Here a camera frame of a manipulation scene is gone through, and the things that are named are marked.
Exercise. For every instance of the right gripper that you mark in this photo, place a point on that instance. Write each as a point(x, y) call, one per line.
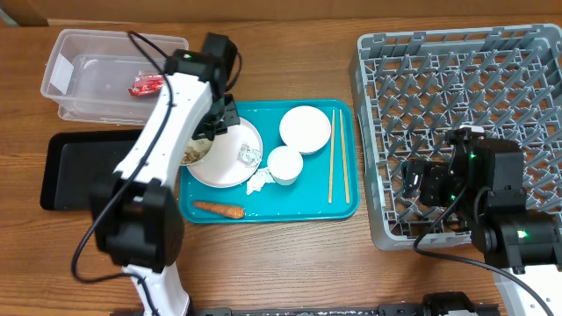
point(431, 173)

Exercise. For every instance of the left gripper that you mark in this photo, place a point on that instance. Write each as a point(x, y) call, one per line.
point(233, 119)

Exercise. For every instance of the foil ball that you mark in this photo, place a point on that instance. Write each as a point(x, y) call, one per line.
point(250, 157)

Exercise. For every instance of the white tissue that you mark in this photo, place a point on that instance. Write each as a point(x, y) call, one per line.
point(258, 180)

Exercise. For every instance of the white cup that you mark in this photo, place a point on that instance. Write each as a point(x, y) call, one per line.
point(285, 164)

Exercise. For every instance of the red snack wrapper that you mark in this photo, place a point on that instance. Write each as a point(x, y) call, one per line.
point(146, 83)

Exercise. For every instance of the food scraps and rice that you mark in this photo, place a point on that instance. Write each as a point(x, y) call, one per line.
point(192, 156)

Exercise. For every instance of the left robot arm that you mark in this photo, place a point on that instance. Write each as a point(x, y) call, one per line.
point(136, 219)

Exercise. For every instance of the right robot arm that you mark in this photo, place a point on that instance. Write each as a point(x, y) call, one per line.
point(482, 185)

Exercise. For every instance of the grey dishwasher rack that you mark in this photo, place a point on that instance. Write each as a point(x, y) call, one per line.
point(410, 88)

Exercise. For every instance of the pink plate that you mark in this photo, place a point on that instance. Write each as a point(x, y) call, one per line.
point(220, 168)

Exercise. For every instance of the orange carrot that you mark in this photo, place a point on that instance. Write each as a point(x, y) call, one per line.
point(229, 211)

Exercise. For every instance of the teal serving tray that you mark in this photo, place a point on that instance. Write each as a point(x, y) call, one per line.
point(307, 198)

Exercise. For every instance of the clear plastic bin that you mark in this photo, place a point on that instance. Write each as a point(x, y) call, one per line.
point(90, 72)

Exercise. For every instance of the black tray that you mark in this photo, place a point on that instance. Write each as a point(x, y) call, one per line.
point(75, 161)

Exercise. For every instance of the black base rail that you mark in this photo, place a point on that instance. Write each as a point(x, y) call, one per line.
point(450, 303)

